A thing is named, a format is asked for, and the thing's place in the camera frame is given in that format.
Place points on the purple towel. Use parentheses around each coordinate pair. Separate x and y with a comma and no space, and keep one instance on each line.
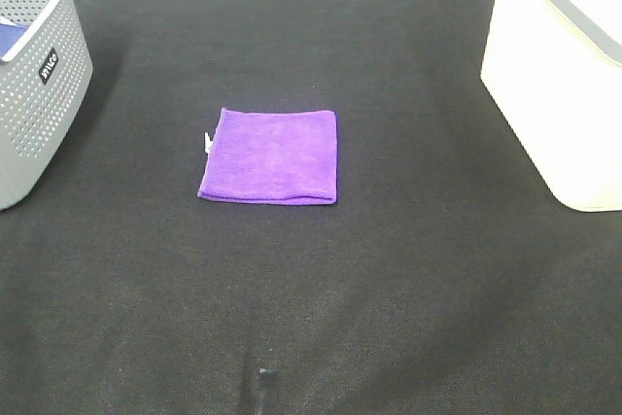
(272,158)

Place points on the black table cloth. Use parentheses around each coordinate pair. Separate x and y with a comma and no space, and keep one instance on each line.
(445,280)

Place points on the small black clip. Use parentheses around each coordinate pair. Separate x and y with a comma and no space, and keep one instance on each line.
(268,391)

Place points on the white plastic storage bin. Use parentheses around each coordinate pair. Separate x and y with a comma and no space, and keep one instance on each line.
(553,67)

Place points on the grey perforated laundry basket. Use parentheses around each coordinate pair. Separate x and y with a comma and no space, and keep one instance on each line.
(44,79)

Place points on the blue cloth in basket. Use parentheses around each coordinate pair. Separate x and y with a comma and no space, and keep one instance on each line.
(10,33)

